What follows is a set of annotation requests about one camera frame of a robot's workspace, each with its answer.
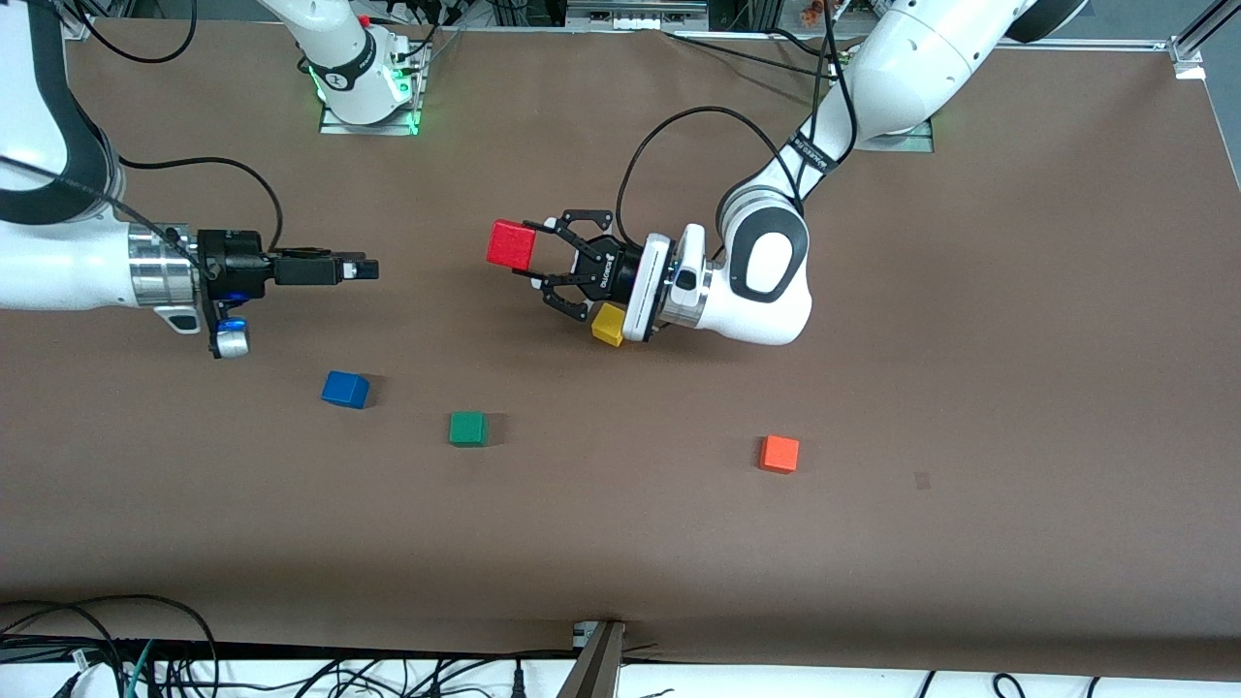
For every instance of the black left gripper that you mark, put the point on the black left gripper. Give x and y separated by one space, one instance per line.
608 270

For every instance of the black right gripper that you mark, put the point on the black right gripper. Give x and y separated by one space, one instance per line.
238 264

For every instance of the red cube block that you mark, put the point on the red cube block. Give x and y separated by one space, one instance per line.
511 244

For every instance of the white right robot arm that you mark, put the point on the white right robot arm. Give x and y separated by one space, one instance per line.
58 267

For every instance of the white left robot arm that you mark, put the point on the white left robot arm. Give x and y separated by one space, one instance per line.
766 281

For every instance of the yellow cube block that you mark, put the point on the yellow cube block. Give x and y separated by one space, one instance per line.
606 328

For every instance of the blue cube block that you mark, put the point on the blue cube block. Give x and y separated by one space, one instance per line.
344 390

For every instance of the green cube block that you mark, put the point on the green cube block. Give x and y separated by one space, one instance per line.
468 428

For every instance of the orange cube block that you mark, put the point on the orange cube block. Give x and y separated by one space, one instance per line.
779 454

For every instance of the grey power strip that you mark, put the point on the grey power strip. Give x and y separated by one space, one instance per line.
635 15

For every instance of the black power plug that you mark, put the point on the black power plug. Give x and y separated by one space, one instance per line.
519 679

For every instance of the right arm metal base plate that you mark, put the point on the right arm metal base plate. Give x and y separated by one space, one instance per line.
334 124

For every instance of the aluminium corner bracket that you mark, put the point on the aluminium corner bracket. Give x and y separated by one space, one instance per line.
1188 58
79 27

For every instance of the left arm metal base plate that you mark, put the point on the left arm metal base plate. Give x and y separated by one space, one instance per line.
906 143

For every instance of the aluminium camera mount post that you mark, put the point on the aluminium camera mount post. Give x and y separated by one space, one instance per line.
596 664

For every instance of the aluminium frame rail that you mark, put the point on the aluminium frame rail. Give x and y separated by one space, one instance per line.
1086 43

